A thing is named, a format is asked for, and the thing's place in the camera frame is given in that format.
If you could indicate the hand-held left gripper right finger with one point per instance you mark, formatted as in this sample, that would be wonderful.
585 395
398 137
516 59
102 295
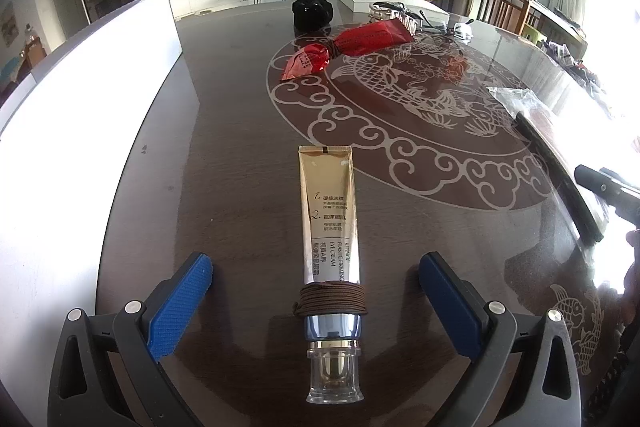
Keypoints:
450 307

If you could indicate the wooden chair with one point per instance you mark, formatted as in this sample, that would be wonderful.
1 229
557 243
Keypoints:
500 4

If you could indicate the cluttered wooden side table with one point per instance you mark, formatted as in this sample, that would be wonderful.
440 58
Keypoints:
560 32

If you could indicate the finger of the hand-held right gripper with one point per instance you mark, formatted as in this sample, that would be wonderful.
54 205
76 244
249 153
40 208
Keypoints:
625 184
600 187

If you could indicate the red foil packet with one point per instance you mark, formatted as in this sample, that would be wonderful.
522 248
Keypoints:
372 38

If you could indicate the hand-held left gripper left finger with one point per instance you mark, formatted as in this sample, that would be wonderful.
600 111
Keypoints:
175 307

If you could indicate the white board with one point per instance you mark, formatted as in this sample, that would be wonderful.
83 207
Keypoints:
75 132

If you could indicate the gold cream tube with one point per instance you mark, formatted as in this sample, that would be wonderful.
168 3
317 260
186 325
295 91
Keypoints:
327 217

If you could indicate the white low table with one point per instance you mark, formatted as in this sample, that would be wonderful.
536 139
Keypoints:
360 2

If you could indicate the black pouch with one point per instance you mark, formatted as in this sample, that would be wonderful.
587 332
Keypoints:
312 12

